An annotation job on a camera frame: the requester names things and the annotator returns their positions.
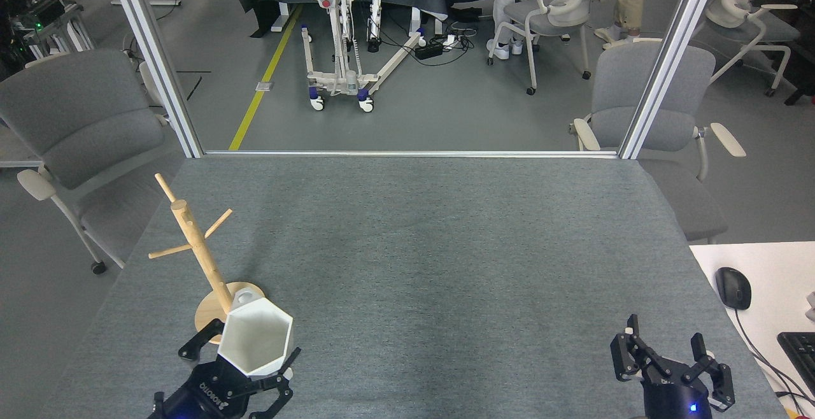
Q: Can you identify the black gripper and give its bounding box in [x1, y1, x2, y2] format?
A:
[610, 315, 735, 419]
[150, 319, 302, 419]

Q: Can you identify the white hexagonal cup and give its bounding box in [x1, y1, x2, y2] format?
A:
[218, 284, 294, 378]

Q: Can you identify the wooden cup rack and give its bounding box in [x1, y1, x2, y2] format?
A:
[148, 173, 267, 345]

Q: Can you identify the equipment rack with electronics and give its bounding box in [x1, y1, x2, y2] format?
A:
[0, 0, 96, 79]

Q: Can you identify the black computer mouse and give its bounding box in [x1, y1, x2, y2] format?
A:
[715, 267, 753, 310]

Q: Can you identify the black keyboard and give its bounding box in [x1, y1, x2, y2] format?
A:
[777, 332, 815, 401]

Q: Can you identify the yellow floor tape line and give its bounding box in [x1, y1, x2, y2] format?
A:
[228, 4, 303, 151]

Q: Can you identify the silver aluminium crossbar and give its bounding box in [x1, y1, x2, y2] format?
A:
[202, 150, 620, 159]

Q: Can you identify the white stand on wheels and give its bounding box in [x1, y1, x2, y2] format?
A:
[287, 0, 429, 113]

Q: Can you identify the white mesh-back office chair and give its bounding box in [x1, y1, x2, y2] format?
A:
[487, 0, 615, 96]

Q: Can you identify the black mouse cable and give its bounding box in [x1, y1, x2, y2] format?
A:
[732, 308, 815, 407]

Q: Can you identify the grey chair with white frame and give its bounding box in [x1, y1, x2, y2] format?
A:
[0, 48, 185, 274]
[569, 41, 747, 245]

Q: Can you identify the silver aluminium post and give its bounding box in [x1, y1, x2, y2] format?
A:
[102, 0, 204, 159]
[618, 0, 726, 160]

